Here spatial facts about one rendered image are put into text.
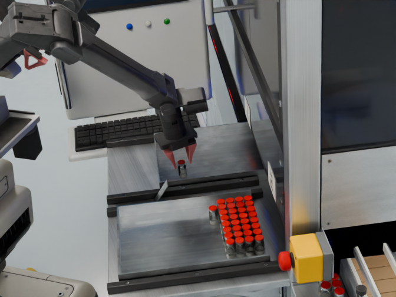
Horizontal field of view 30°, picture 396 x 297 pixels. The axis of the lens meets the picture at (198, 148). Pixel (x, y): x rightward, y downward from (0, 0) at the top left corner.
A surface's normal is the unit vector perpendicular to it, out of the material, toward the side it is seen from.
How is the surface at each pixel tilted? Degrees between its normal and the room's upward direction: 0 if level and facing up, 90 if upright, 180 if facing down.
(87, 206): 0
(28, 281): 0
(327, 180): 90
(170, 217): 0
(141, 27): 90
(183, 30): 90
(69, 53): 123
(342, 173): 90
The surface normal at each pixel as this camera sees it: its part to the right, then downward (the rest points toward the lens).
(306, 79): 0.11, 0.51
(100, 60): 0.22, 0.86
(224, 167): -0.08, -0.85
